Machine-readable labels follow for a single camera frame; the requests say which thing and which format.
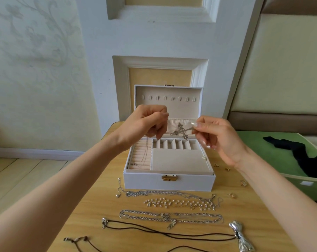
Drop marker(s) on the small earrings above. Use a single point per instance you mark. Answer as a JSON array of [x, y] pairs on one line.
[[243, 182]]

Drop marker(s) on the person's left forearm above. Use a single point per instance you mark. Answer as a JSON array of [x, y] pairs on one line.
[[58, 196]]

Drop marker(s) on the person's right forearm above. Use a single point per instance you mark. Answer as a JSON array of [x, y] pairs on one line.
[[284, 202]]

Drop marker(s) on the beige padded wall panel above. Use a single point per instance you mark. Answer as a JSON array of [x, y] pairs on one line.
[[284, 65]]

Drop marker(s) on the black cloth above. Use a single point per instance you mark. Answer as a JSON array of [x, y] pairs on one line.
[[305, 154]]

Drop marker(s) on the person's left hand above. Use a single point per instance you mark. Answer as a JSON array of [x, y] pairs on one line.
[[142, 123]]

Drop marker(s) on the person's right hand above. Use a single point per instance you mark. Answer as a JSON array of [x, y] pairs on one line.
[[221, 139]]

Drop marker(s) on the white jewelry box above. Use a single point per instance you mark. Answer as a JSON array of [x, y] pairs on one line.
[[171, 160]]

